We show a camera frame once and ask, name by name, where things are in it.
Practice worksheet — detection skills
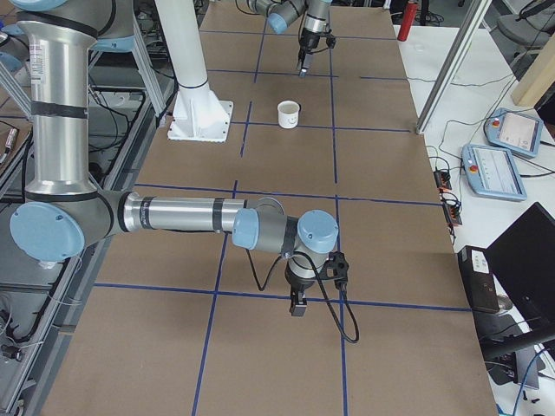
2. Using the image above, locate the near blue teach pendant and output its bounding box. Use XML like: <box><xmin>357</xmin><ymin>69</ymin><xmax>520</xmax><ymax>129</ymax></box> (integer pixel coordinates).
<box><xmin>461</xmin><ymin>144</ymin><xmax>527</xmax><ymax>202</ymax></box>

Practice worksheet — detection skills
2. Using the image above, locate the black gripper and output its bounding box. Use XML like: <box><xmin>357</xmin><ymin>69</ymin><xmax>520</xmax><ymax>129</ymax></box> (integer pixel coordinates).
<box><xmin>297</xmin><ymin>29</ymin><xmax>321</xmax><ymax>77</ymax></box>
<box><xmin>285</xmin><ymin>275</ymin><xmax>314</xmax><ymax>317</ymax></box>

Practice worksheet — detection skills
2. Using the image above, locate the black laptop computer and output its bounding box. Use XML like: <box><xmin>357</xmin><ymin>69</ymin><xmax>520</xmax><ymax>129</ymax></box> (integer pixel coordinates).
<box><xmin>482</xmin><ymin>202</ymin><xmax>554</xmax><ymax>360</ymax></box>

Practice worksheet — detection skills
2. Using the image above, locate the wooden beam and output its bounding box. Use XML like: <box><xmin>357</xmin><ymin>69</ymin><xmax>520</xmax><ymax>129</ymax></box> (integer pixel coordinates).
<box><xmin>512</xmin><ymin>35</ymin><xmax>555</xmax><ymax>107</ymax></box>

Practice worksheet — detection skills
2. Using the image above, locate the black power strip right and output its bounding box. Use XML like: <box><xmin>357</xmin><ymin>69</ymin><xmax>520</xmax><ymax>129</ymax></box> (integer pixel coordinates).
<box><xmin>442</xmin><ymin>201</ymin><xmax>462</xmax><ymax>227</ymax></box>

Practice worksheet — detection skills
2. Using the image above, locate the black camera cable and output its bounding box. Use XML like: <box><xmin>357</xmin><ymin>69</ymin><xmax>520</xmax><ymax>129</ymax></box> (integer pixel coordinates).
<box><xmin>246</xmin><ymin>250</ymin><xmax>361</xmax><ymax>345</ymax></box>

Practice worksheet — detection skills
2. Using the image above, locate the grey office chair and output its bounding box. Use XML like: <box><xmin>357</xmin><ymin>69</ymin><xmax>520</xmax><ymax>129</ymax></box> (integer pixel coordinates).
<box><xmin>496</xmin><ymin>1</ymin><xmax>554</xmax><ymax>68</ymax></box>

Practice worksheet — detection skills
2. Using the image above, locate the far blue teach pendant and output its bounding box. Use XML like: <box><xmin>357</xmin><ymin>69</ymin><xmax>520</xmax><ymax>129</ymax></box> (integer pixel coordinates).
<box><xmin>484</xmin><ymin>107</ymin><xmax>544</xmax><ymax>159</ymax></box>

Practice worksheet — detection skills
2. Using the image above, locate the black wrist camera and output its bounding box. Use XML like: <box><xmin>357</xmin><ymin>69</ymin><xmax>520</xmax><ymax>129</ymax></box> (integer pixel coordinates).
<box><xmin>323</xmin><ymin>32</ymin><xmax>336</xmax><ymax>49</ymax></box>
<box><xmin>322</xmin><ymin>251</ymin><xmax>349</xmax><ymax>281</ymax></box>

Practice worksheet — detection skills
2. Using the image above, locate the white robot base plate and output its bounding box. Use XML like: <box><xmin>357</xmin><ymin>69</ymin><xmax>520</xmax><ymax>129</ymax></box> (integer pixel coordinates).
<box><xmin>167</xmin><ymin>96</ymin><xmax>233</xmax><ymax>143</ymax></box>

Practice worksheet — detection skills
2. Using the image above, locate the white smiley face mug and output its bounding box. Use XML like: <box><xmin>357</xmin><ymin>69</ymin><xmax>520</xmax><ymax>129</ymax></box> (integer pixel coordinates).
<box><xmin>277</xmin><ymin>101</ymin><xmax>301</xmax><ymax>129</ymax></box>

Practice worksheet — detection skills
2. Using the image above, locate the blue teach pendant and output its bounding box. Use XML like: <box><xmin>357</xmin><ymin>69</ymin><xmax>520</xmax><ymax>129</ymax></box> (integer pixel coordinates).
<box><xmin>461</xmin><ymin>144</ymin><xmax>527</xmax><ymax>202</ymax></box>
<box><xmin>484</xmin><ymin>107</ymin><xmax>544</xmax><ymax>159</ymax></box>

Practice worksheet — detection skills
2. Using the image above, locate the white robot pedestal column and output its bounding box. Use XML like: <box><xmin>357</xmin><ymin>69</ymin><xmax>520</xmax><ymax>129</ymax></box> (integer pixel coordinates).
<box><xmin>155</xmin><ymin>0</ymin><xmax>210</xmax><ymax>119</ymax></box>

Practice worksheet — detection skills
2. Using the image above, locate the black power strip left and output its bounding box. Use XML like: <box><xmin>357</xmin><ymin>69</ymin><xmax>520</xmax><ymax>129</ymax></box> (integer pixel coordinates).
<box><xmin>434</xmin><ymin>169</ymin><xmax>452</xmax><ymax>192</ymax></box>

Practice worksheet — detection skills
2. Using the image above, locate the red cylinder bottle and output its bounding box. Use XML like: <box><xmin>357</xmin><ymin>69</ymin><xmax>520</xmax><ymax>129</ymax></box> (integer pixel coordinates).
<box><xmin>397</xmin><ymin>1</ymin><xmax>419</xmax><ymax>42</ymax></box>

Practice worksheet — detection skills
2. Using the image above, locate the black equipment box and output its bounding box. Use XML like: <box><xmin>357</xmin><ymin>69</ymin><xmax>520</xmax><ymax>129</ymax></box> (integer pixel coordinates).
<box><xmin>457</xmin><ymin>245</ymin><xmax>500</xmax><ymax>314</ymax></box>

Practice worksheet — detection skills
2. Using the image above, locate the grey aluminium profile post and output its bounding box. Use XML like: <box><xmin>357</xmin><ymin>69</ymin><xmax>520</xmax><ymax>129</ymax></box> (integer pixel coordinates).
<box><xmin>415</xmin><ymin>0</ymin><xmax>492</xmax><ymax>134</ymax></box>

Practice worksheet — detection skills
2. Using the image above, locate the black power strip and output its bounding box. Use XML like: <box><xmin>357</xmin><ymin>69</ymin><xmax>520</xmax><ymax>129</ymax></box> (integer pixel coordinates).
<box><xmin>434</xmin><ymin>169</ymin><xmax>452</xmax><ymax>192</ymax></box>
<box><xmin>442</xmin><ymin>201</ymin><xmax>462</xmax><ymax>227</ymax></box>

